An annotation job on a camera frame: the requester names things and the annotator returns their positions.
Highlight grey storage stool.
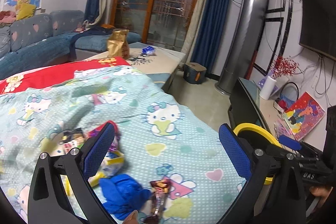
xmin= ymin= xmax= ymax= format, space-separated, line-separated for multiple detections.
xmin=183 ymin=63 xmax=207 ymax=84

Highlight colourful figure painting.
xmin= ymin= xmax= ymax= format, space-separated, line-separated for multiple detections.
xmin=285 ymin=91 xmax=326 ymax=141

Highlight purple framed picture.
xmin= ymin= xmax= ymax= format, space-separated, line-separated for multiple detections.
xmin=256 ymin=74 xmax=289 ymax=100

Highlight yellow white wrapper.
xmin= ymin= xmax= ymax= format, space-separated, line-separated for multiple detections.
xmin=89 ymin=151 xmax=125 ymax=186

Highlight wall mounted television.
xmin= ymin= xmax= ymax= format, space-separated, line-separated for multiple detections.
xmin=299 ymin=0 xmax=336 ymax=59

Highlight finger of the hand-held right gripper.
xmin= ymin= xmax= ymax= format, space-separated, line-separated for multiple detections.
xmin=278 ymin=135 xmax=324 ymax=165

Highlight beige coffee table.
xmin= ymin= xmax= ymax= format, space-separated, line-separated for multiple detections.
xmin=84 ymin=42 xmax=187 ymax=90

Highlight person's right hand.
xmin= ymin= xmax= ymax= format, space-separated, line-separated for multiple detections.
xmin=310 ymin=186 xmax=335 ymax=205

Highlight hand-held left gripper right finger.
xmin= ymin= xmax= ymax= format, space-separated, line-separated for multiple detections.
xmin=218 ymin=123 xmax=307 ymax=224

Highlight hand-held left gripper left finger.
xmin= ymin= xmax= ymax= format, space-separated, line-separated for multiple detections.
xmin=28 ymin=123 xmax=116 ymax=224

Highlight red berry branches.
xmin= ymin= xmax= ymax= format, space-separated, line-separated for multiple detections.
xmin=270 ymin=56 xmax=300 ymax=79

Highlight dark clothes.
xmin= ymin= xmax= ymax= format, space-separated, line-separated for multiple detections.
xmin=79 ymin=26 xmax=116 ymax=35

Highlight dark television stand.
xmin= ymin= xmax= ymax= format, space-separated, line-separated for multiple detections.
xmin=228 ymin=77 xmax=326 ymax=153

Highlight yellow rimmed trash bin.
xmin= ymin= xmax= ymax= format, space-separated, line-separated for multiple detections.
xmin=233 ymin=123 xmax=283 ymax=186

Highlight silver tower air conditioner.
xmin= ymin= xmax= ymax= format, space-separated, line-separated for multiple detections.
xmin=215 ymin=0 xmax=271 ymax=94

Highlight red clothes pile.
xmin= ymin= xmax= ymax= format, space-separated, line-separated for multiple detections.
xmin=0 ymin=11 xmax=16 ymax=24

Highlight colourful bead organizer box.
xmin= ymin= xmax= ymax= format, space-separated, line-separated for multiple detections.
xmin=274 ymin=118 xmax=297 ymax=138

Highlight brown snack wrapper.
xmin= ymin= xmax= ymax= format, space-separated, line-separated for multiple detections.
xmin=144 ymin=179 xmax=172 ymax=224

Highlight red floral blanket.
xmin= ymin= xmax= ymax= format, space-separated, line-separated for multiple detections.
xmin=0 ymin=57 xmax=132 ymax=94

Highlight yellow pillow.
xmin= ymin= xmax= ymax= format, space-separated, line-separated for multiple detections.
xmin=16 ymin=2 xmax=36 ymax=20

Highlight blue grey sofa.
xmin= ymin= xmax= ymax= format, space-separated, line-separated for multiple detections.
xmin=0 ymin=10 xmax=141 ymax=75

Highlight black television cable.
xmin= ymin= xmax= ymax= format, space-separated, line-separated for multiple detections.
xmin=314 ymin=55 xmax=332 ymax=94

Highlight cartoon cat printed blanket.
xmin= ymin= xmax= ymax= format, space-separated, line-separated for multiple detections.
xmin=0 ymin=65 xmax=247 ymax=224

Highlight white paper towel roll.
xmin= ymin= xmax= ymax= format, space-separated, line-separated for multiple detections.
xmin=259 ymin=76 xmax=278 ymax=101

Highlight blue plastic bag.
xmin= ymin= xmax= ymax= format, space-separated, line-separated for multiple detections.
xmin=99 ymin=174 xmax=151 ymax=219

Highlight black handled basket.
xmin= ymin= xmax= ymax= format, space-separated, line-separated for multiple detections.
xmin=278 ymin=81 xmax=300 ymax=109

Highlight brown paper bag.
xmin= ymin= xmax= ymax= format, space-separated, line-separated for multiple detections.
xmin=106 ymin=28 xmax=130 ymax=59

